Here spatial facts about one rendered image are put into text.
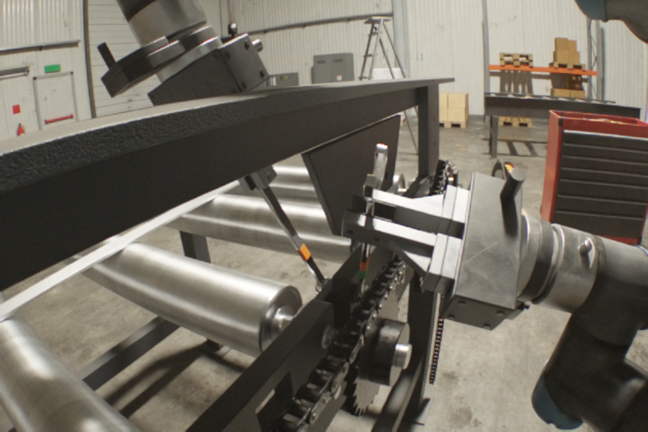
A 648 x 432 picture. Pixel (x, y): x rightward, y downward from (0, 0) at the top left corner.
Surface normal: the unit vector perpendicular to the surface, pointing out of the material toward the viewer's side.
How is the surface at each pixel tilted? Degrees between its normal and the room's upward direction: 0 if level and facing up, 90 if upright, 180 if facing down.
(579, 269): 60
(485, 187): 33
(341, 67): 90
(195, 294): 42
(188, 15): 81
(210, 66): 109
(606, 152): 90
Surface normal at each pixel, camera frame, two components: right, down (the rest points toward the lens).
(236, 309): -0.34, -0.51
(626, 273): -0.15, -0.34
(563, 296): -0.35, 0.48
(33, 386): -0.12, -0.90
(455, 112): -0.45, 0.29
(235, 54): 0.81, -0.13
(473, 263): -0.04, -0.64
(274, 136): 0.89, 0.08
